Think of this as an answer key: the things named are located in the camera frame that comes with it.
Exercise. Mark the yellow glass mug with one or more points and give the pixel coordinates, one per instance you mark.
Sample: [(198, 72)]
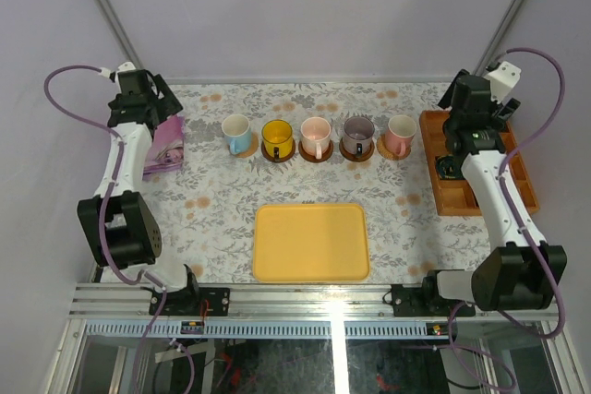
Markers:
[(278, 134)]

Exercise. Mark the purple black-handled mug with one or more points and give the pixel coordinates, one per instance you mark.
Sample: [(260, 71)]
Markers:
[(358, 135)]

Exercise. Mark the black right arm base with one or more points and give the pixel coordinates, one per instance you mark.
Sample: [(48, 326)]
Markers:
[(415, 299)]

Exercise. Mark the blue yellow-patterned rolled tie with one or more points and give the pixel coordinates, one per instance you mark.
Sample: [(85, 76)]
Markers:
[(447, 169)]

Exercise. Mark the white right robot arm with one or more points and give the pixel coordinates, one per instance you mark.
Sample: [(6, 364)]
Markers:
[(522, 270)]

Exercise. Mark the floral patterned table mat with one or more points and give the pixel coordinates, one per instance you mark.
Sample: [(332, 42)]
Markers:
[(206, 210)]

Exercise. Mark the yellow plastic tray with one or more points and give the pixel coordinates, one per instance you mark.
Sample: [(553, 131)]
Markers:
[(310, 243)]

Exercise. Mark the aluminium frame rail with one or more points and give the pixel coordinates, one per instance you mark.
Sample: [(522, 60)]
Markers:
[(245, 302)]

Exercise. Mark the pink star-patterned cloth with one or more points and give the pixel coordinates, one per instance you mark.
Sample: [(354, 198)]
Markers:
[(167, 149)]

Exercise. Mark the light pink mug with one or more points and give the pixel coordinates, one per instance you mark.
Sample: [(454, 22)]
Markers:
[(316, 136)]

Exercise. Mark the woven rattan coaster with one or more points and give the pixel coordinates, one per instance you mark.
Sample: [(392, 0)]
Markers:
[(386, 154), (254, 145)]

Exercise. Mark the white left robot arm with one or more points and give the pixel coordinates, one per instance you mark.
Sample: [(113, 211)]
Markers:
[(122, 233)]

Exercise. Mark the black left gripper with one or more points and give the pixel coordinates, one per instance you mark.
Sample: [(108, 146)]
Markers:
[(167, 99)]

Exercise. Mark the salmon pink mug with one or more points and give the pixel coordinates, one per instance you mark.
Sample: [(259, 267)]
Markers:
[(400, 133)]

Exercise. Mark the white blue-handled mug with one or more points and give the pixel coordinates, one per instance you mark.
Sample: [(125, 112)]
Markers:
[(237, 133)]

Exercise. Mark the brown wooden coaster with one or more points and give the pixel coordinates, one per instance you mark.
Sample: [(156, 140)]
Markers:
[(354, 158), (275, 158), (311, 158)]

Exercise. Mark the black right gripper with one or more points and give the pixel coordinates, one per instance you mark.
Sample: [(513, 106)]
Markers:
[(495, 122)]

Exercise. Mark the orange wooden divided tray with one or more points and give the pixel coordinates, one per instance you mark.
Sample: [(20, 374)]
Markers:
[(456, 198)]

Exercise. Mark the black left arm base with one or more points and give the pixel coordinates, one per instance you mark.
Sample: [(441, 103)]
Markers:
[(192, 300)]

